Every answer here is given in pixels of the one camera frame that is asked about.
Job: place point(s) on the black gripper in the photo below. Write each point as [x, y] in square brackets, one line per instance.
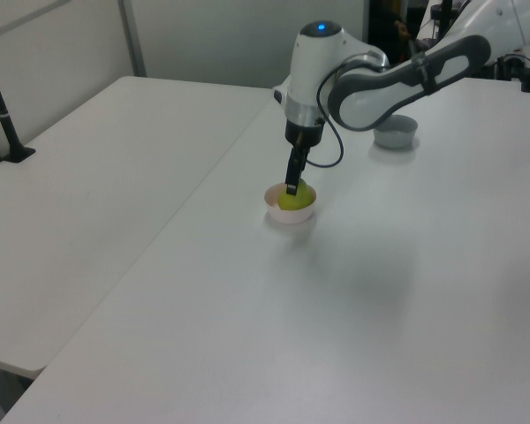
[304, 131]

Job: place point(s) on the green pear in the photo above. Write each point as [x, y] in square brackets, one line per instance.
[298, 199]

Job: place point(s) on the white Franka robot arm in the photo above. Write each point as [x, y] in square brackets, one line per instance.
[380, 79]

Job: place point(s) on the pink bowl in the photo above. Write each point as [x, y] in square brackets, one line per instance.
[287, 215]

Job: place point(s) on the grey bowl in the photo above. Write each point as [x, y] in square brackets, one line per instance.
[395, 134]

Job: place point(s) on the grey partition post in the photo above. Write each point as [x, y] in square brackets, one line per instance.
[132, 37]

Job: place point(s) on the black camera stand pole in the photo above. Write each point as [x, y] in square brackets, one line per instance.
[2, 110]

